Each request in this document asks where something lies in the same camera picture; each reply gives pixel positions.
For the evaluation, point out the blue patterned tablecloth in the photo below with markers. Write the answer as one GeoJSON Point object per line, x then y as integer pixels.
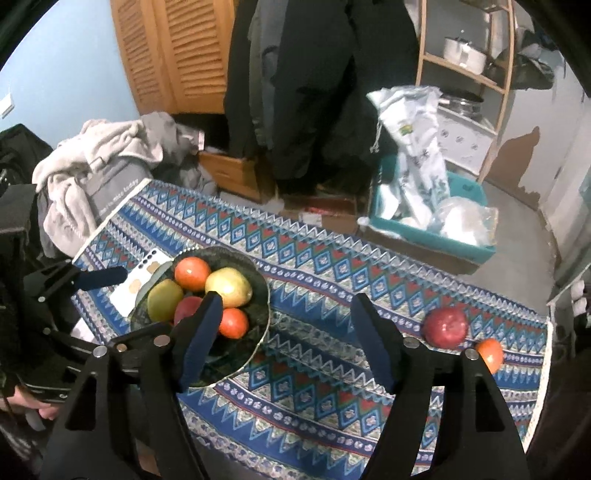
{"type": "Point", "coordinates": [323, 277]}

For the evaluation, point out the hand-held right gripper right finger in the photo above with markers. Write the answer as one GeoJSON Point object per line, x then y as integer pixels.
{"type": "Point", "coordinates": [376, 346]}

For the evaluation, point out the wooden drawer box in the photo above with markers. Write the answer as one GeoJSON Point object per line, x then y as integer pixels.
{"type": "Point", "coordinates": [231, 170]}

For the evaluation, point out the red apple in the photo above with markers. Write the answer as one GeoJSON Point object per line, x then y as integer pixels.
{"type": "Point", "coordinates": [445, 326]}
{"type": "Point", "coordinates": [184, 308]}

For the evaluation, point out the person's left hand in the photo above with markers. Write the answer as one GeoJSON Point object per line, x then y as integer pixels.
{"type": "Point", "coordinates": [27, 400]}

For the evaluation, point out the teal plastic basket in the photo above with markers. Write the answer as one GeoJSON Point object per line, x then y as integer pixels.
{"type": "Point", "coordinates": [429, 240]}

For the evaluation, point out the white cooking pot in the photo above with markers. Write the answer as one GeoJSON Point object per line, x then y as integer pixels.
{"type": "Point", "coordinates": [464, 53]}

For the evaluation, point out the orange persimmon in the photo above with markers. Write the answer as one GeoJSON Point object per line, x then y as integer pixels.
{"type": "Point", "coordinates": [191, 273]}
{"type": "Point", "coordinates": [491, 353]}
{"type": "Point", "coordinates": [234, 323]}

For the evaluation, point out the dark green glass plate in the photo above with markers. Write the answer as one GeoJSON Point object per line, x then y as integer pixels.
{"type": "Point", "coordinates": [251, 314]}

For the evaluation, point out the cardboard box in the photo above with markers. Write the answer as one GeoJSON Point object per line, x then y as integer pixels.
{"type": "Point", "coordinates": [323, 210]}

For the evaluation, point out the large green pear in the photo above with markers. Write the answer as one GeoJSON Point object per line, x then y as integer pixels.
{"type": "Point", "coordinates": [164, 300]}

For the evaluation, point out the white printed storage box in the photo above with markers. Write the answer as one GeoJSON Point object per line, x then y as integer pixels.
{"type": "Point", "coordinates": [461, 143]}

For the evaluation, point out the steel pot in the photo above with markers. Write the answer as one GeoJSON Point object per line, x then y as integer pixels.
{"type": "Point", "coordinates": [461, 104]}

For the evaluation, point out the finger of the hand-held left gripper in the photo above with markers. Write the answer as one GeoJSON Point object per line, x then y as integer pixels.
{"type": "Point", "coordinates": [101, 278]}
{"type": "Point", "coordinates": [122, 346]}

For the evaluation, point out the yellow pear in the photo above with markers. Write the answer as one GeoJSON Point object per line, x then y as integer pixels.
{"type": "Point", "coordinates": [229, 286]}

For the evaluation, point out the dark grey garment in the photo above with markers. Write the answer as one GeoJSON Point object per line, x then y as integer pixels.
{"type": "Point", "coordinates": [161, 134]}

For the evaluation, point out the dark cloth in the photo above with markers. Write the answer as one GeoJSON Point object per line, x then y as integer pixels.
{"type": "Point", "coordinates": [531, 64]}

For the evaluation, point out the light grey fleece robe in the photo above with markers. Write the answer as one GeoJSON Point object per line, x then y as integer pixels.
{"type": "Point", "coordinates": [69, 175]}

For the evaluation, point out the white wall switch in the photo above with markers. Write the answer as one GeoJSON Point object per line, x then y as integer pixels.
{"type": "Point", "coordinates": [5, 105]}

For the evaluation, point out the wooden shelf rack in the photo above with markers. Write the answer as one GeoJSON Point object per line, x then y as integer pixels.
{"type": "Point", "coordinates": [506, 69]}

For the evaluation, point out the white printed plastic bag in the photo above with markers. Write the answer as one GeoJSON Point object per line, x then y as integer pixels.
{"type": "Point", "coordinates": [415, 138]}

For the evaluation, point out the black hanging coat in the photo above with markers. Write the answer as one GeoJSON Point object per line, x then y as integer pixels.
{"type": "Point", "coordinates": [240, 92]}
{"type": "Point", "coordinates": [332, 92]}

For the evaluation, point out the grey printed sweatshirt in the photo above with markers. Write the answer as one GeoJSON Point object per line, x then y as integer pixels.
{"type": "Point", "coordinates": [115, 184]}

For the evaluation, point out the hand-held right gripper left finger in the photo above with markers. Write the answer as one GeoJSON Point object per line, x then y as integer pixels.
{"type": "Point", "coordinates": [203, 337]}

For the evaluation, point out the wooden louvered cabinet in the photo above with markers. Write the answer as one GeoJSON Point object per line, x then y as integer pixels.
{"type": "Point", "coordinates": [194, 50]}

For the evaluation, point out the white smartphone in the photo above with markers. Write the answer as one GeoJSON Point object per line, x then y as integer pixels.
{"type": "Point", "coordinates": [134, 288]}

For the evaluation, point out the black backpack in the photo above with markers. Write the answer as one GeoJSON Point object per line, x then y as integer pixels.
{"type": "Point", "coordinates": [18, 152]}

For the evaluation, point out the clear plastic bag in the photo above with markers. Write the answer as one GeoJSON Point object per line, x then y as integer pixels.
{"type": "Point", "coordinates": [466, 221]}

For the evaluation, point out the grey hanging jacket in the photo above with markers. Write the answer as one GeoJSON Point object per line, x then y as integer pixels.
{"type": "Point", "coordinates": [267, 50]}

